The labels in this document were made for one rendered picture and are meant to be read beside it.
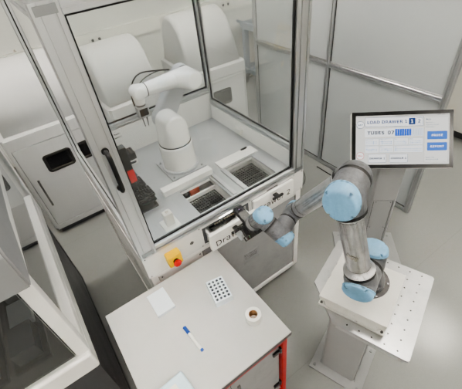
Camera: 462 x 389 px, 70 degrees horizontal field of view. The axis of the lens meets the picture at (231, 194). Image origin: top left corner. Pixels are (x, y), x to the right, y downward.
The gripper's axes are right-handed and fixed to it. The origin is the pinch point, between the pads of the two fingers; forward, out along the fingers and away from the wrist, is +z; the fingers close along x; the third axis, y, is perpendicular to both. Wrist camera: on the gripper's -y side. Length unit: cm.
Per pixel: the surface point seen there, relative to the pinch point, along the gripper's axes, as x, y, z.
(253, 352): -28, 46, -13
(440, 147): 111, 20, -30
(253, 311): -17.9, 34.2, -8.8
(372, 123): 92, -11, -21
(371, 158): 83, 5, -14
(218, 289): -23.8, 18.6, 1.3
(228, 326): -29.6, 33.7, -4.6
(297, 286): 43, 53, 74
